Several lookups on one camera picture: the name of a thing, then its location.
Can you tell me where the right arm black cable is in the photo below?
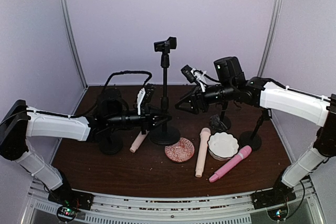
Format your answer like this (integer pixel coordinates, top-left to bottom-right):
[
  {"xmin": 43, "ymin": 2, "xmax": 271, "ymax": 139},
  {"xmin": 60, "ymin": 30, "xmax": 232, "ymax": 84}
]
[{"xmin": 202, "ymin": 73, "xmax": 331, "ymax": 103}]

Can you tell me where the left aluminium frame post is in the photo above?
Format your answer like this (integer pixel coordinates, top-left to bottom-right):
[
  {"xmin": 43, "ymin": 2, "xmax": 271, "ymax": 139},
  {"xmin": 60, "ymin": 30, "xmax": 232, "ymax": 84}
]
[{"xmin": 54, "ymin": 0, "xmax": 88, "ymax": 90}]

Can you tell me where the black mic stand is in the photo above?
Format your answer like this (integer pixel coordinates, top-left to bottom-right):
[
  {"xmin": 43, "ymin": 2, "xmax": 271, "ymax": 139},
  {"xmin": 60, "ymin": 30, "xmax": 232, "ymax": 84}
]
[
  {"xmin": 150, "ymin": 37, "xmax": 181, "ymax": 146},
  {"xmin": 238, "ymin": 109, "xmax": 272, "ymax": 151},
  {"xmin": 218, "ymin": 102, "xmax": 232, "ymax": 132},
  {"xmin": 99, "ymin": 135, "xmax": 123, "ymax": 155}
]

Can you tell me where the cream microphone centre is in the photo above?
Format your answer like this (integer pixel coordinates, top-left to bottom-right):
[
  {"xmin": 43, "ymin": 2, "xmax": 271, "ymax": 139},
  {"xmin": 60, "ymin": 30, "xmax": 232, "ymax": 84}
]
[{"xmin": 195, "ymin": 127, "xmax": 211, "ymax": 178}]

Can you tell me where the cream microphone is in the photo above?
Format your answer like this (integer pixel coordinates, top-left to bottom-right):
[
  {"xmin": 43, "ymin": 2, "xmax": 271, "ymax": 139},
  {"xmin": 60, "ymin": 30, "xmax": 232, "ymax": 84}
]
[
  {"xmin": 195, "ymin": 127, "xmax": 211, "ymax": 178},
  {"xmin": 129, "ymin": 133, "xmax": 146, "ymax": 153}
]

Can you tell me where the cream microphone left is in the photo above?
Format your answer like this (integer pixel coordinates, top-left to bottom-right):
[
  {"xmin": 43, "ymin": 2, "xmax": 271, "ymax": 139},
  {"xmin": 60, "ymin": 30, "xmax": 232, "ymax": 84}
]
[{"xmin": 129, "ymin": 133, "xmax": 146, "ymax": 153}]

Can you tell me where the red patterned dish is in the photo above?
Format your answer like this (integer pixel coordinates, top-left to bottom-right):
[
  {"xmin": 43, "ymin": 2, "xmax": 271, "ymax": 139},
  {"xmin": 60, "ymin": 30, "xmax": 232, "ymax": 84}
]
[{"xmin": 164, "ymin": 137, "xmax": 195, "ymax": 163}]

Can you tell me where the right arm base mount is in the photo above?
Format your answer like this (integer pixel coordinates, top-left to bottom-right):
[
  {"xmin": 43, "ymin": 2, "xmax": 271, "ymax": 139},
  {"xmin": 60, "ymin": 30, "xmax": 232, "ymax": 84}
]
[{"xmin": 251, "ymin": 189, "xmax": 296, "ymax": 221}]

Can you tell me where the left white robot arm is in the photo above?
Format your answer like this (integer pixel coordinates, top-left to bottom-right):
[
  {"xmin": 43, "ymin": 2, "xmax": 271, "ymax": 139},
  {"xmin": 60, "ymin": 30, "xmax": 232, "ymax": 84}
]
[{"xmin": 1, "ymin": 88, "xmax": 171, "ymax": 196}]

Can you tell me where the pink microphone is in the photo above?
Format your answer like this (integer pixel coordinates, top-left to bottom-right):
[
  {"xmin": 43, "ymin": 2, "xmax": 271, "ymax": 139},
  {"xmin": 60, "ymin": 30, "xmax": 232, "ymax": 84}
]
[{"xmin": 208, "ymin": 145, "xmax": 252, "ymax": 183}]

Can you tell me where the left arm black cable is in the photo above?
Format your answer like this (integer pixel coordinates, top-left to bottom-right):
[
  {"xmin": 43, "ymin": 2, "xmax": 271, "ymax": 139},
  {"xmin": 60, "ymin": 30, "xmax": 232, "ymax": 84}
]
[{"xmin": 26, "ymin": 69, "xmax": 153, "ymax": 120}]

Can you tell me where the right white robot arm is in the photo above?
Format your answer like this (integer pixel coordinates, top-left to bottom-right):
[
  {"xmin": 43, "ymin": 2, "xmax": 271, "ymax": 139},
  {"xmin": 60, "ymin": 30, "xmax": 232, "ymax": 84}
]
[{"xmin": 175, "ymin": 56, "xmax": 335, "ymax": 190}]

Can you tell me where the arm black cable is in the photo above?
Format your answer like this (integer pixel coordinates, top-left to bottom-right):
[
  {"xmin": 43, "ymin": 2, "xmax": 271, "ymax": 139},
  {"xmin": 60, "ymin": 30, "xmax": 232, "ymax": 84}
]
[
  {"xmin": 202, "ymin": 73, "xmax": 331, "ymax": 103},
  {"xmin": 26, "ymin": 69, "xmax": 153, "ymax": 120}
]

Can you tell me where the front aluminium rail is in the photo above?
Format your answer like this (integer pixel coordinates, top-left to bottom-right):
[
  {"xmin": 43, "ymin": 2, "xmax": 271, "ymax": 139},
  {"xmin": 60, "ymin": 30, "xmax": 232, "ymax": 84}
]
[{"xmin": 26, "ymin": 179, "xmax": 320, "ymax": 224}]

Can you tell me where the black crumpled object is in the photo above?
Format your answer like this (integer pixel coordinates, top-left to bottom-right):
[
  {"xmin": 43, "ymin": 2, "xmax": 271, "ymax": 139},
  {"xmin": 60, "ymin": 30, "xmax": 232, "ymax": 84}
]
[{"xmin": 209, "ymin": 114, "xmax": 225, "ymax": 131}]

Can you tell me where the aluminium frame post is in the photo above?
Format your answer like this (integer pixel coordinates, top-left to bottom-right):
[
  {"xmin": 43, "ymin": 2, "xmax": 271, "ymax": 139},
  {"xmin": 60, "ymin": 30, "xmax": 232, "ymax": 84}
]
[
  {"xmin": 54, "ymin": 0, "xmax": 88, "ymax": 90},
  {"xmin": 257, "ymin": 0, "xmax": 283, "ymax": 77}
]

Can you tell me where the right aluminium frame post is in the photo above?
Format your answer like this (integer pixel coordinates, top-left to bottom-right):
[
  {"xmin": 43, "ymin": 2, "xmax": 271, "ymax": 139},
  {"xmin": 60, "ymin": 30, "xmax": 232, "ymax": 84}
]
[{"xmin": 257, "ymin": 0, "xmax": 283, "ymax": 77}]

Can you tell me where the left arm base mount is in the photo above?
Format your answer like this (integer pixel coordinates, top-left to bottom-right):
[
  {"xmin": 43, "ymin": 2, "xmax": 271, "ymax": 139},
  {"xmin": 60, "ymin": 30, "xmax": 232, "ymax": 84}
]
[{"xmin": 48, "ymin": 190, "xmax": 94, "ymax": 223}]

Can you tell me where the white scalloped bowl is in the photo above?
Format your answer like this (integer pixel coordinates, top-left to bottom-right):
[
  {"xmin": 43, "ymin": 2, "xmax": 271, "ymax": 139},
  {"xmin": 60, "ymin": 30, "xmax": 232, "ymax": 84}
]
[{"xmin": 208, "ymin": 132, "xmax": 239, "ymax": 161}]

